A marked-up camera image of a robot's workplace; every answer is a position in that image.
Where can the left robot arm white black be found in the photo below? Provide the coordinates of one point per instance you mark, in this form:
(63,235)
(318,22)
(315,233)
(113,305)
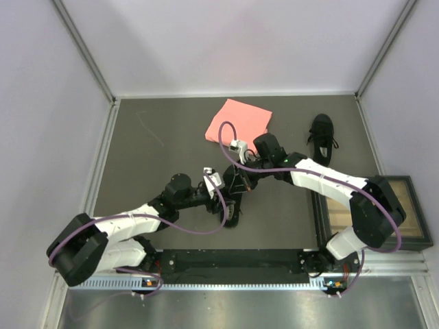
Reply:
(88,246)

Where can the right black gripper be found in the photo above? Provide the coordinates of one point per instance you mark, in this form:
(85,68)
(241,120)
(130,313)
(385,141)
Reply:
(252,184)

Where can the black sneaker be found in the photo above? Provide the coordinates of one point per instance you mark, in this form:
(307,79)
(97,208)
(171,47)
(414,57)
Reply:
(321,135)
(232,192)

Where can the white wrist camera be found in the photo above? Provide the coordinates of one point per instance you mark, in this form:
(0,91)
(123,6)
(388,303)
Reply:
(245,155)
(213,180)

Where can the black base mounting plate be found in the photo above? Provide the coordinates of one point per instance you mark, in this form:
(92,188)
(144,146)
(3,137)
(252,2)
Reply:
(246,266)

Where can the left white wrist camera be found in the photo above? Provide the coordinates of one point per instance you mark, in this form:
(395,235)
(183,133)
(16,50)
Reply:
(213,180)

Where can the dark framed compartment box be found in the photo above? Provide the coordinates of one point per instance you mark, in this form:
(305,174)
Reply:
(331,217)

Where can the pink folded cloth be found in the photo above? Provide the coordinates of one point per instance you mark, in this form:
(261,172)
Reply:
(249,122)

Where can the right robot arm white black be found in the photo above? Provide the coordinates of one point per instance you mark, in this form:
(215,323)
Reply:
(376,212)

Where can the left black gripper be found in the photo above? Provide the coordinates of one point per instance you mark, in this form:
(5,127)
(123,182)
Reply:
(214,206)

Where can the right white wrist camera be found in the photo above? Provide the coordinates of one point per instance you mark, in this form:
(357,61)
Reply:
(245,155)

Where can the aluminium frame rail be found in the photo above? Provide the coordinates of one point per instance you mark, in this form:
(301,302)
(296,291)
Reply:
(77,265)

